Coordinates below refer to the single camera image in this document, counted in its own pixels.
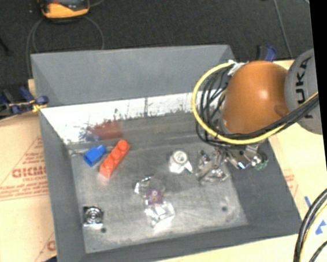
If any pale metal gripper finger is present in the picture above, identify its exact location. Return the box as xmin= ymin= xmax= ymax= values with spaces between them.
xmin=196 ymin=147 xmax=228 ymax=167
xmin=195 ymin=164 xmax=231 ymax=184

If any small white cup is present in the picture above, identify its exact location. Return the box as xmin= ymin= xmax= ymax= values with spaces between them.
xmin=166 ymin=149 xmax=194 ymax=176

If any clear plastic packet, purple piece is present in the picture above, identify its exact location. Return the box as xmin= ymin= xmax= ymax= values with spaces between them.
xmin=132 ymin=173 xmax=177 ymax=230

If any orange-red toy brick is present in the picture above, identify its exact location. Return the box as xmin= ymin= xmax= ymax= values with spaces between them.
xmin=95 ymin=138 xmax=135 ymax=180

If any grey metal bin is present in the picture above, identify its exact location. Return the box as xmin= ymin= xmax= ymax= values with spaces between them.
xmin=29 ymin=27 xmax=306 ymax=262

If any blue toy block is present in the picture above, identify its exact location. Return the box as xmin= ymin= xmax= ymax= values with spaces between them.
xmin=82 ymin=144 xmax=109 ymax=168

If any shiny round metal piece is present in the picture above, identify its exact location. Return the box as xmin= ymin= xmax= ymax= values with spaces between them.
xmin=81 ymin=204 xmax=106 ymax=231

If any brown cardboard board, red print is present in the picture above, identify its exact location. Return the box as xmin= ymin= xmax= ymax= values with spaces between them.
xmin=0 ymin=49 xmax=327 ymax=262

